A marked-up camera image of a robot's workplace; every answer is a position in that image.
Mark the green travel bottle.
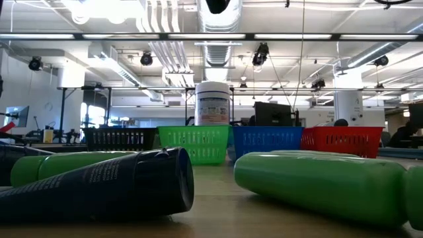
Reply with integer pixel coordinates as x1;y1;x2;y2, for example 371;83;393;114
9;151;137;188
270;149;362;159
233;151;423;231

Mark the white wipes canister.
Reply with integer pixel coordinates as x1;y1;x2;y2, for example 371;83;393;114
194;81;231;127

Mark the green plastic basket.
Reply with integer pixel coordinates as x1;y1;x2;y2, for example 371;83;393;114
157;124;231;167

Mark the blue plastic basket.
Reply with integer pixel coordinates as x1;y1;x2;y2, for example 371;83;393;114
227;126;305;163

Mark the black computer monitor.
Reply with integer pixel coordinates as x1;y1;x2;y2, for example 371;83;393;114
254;101;293;128

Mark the black ceiling spotlight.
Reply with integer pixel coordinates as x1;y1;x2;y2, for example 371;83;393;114
373;55;390;67
251;42;270;67
28;56;44;72
310;78;327;91
139;52;154;67

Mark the black plastic basket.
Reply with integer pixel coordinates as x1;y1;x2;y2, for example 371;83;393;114
82;127;159;153

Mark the red plastic basket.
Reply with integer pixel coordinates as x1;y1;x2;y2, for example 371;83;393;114
300;126;385;159

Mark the white round pillar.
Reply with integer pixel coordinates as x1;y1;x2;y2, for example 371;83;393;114
333;67;365;127

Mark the yellow box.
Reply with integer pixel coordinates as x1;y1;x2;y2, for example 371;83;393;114
42;128;55;144

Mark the dark workbench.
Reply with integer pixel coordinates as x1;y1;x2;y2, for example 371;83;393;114
19;141;87;153

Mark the blue table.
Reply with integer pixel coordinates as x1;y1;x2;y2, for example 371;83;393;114
378;147;423;161

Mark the red bar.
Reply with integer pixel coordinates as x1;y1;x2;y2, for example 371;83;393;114
0;121;17;134

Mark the dark computer monitor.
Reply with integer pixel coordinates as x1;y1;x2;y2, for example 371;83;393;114
408;103;423;130

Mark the black overhead camera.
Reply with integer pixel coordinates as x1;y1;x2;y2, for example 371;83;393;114
204;0;232;15

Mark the black station frame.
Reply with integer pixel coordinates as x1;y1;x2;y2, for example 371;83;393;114
58;85;234;128

